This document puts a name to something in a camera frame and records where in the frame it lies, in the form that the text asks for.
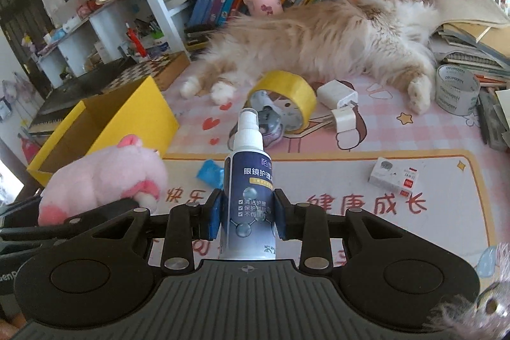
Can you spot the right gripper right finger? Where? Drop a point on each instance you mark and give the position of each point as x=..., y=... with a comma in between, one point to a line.
x=308, y=224

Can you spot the white staples box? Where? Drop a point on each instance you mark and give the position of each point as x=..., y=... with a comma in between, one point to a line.
x=394, y=176

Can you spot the grey cat figure toy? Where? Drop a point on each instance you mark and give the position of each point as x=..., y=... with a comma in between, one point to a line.
x=270, y=126

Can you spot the clear tape roll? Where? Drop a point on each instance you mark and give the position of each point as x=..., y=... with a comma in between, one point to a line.
x=457, y=90

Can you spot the blue plastic wrapper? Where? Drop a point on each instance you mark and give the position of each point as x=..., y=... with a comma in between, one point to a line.
x=212, y=174

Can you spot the yellow cardboard box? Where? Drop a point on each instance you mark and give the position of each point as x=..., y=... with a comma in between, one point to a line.
x=101, y=121

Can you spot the white charger adapter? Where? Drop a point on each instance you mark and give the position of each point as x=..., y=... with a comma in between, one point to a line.
x=336, y=94

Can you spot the orange white fluffy cat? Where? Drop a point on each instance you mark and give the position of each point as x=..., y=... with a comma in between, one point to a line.
x=386, y=40

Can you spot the pink checkered table mat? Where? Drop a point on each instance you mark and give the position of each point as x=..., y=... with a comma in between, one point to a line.
x=461, y=199

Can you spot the white plug adapter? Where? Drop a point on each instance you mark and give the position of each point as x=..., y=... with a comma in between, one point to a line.
x=342, y=119

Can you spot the pink plush pig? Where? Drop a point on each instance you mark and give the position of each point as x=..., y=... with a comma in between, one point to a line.
x=127, y=170

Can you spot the black electronic keyboard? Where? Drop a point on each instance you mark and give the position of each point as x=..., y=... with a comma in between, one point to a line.
x=63, y=99

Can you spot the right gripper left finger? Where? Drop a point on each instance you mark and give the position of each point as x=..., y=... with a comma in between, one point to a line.
x=188, y=223

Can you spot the wooden chess board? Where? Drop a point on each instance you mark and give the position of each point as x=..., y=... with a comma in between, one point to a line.
x=165, y=70

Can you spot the white blue spray bottle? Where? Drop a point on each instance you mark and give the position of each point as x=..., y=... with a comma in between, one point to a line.
x=247, y=218

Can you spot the yellow tape roll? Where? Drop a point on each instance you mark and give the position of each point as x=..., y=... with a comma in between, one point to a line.
x=290, y=95

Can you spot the red bottle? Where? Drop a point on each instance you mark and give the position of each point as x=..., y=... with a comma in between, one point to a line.
x=136, y=41

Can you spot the stack of papers and notebooks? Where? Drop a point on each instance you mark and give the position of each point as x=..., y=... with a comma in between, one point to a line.
x=474, y=34

